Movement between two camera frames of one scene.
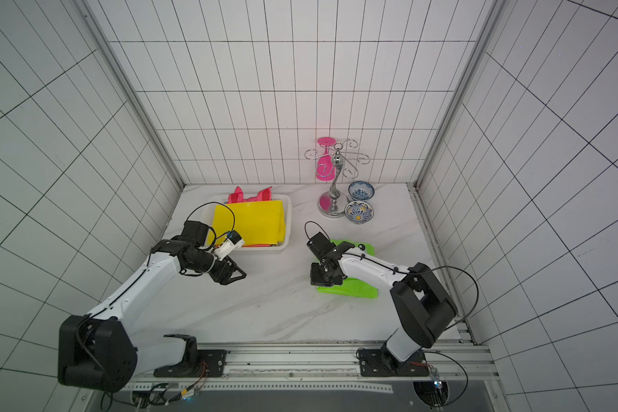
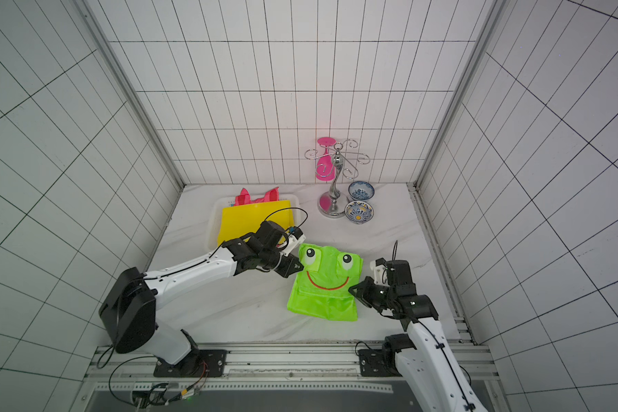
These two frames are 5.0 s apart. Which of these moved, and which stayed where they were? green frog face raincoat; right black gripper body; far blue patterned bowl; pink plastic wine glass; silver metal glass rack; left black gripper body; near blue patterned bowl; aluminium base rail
Moved: green frog face raincoat; right black gripper body; left black gripper body
Stayed: far blue patterned bowl; silver metal glass rack; near blue patterned bowl; aluminium base rail; pink plastic wine glass
